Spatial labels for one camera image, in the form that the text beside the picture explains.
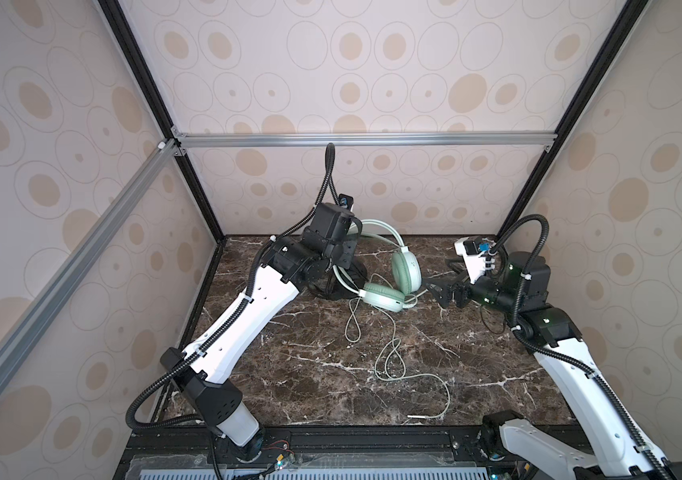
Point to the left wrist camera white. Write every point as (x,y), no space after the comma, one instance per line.
(345,201)

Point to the aluminium rail left diagonal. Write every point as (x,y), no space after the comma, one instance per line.
(22,339)

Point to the aluminium rail back horizontal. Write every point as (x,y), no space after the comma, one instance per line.
(367,139)

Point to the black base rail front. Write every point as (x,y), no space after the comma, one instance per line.
(349,452)

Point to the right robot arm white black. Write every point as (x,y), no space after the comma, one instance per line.
(619,448)

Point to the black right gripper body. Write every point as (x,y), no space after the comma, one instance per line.
(486,292)

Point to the black corner frame post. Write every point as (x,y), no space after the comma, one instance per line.
(117,22)
(617,36)

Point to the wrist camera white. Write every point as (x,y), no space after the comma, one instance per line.
(476,254)
(345,201)

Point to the black corner frame post left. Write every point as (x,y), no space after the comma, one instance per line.
(117,22)

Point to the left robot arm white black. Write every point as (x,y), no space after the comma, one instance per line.
(281,270)

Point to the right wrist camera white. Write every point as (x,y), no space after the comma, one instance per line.
(476,254)

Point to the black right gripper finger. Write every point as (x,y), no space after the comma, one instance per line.
(434,297)
(438,283)

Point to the black corner frame post right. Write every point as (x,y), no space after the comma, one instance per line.
(617,36)

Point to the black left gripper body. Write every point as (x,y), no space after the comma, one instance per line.
(343,251)

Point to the black blue gaming headphones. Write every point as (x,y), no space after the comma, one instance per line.
(330,288)

